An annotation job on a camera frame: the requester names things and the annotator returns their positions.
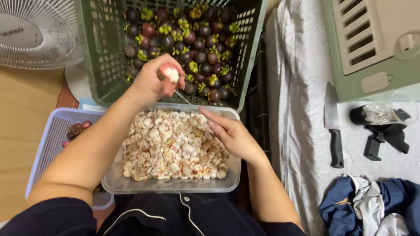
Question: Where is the person's left hand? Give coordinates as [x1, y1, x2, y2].
[129, 54, 186, 106]

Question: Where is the person's right hand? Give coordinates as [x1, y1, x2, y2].
[198, 106, 260, 163]

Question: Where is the half-peeled mangosteen with white flesh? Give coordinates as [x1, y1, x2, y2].
[157, 63, 180, 84]

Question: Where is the thin silver pick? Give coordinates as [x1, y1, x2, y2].
[175, 91, 191, 105]

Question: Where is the heap of peeled white segments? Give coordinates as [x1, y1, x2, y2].
[121, 110, 231, 182]

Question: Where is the pile of whole purple mangosteens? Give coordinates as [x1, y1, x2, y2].
[123, 3, 241, 103]

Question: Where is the clear plastic container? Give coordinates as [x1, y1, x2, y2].
[101, 103, 242, 194]

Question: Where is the white bed sheet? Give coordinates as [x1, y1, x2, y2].
[265, 0, 420, 236]

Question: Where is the person's dark piped clothing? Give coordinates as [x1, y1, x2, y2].
[0, 192, 306, 236]

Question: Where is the light blue paper sheet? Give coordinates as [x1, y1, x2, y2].
[78, 97, 106, 112]

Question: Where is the dark green plastic crate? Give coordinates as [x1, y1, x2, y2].
[74, 0, 268, 113]

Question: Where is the heap of purple rind pieces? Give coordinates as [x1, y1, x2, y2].
[62, 121, 93, 148]

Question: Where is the heap of blue and white clothes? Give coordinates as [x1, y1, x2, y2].
[318, 175, 420, 236]

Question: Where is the clear plastic bag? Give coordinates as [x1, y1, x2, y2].
[362, 91, 419, 126]

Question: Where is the lavender plastic basket tray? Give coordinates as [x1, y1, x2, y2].
[25, 108, 114, 210]

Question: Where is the green and beige pet carrier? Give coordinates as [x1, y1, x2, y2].
[320, 0, 420, 103]

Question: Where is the black phone holder stand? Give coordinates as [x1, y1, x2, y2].
[349, 105, 411, 161]

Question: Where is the white electric fan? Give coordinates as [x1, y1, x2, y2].
[0, 0, 93, 103]

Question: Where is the black-handled kitchen knife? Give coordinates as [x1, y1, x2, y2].
[324, 81, 345, 169]

